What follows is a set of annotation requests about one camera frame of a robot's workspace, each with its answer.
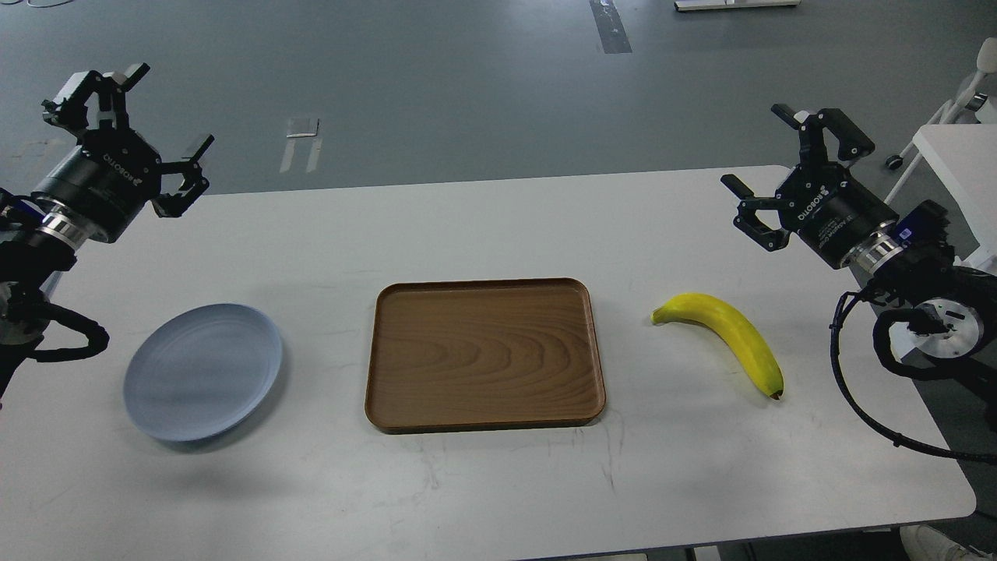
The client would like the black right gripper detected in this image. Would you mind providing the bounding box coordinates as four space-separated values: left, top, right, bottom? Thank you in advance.
720 104 898 270

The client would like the blue-grey round plate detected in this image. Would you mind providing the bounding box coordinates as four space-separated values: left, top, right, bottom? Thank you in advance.
122 303 284 443

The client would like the white rolling chair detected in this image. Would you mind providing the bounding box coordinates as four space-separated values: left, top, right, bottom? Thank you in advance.
884 37 996 203

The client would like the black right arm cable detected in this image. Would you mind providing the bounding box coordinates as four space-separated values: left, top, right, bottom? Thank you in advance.
829 288 997 467

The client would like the brown wooden tray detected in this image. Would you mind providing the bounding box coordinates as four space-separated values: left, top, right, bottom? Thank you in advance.
365 277 608 434

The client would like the white side table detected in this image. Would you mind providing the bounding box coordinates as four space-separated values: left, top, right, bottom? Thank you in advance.
913 124 996 274

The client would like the white shoe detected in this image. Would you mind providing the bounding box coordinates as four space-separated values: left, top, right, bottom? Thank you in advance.
900 524 996 560

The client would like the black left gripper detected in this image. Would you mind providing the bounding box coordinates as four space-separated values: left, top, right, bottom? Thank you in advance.
31 63 215 244

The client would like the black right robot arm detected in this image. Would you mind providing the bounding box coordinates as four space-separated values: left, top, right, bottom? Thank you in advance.
720 104 995 427

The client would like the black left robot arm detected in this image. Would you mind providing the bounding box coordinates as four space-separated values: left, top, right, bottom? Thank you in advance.
1 63 214 390

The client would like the yellow banana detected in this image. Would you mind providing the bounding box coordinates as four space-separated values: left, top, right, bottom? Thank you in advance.
650 292 784 400

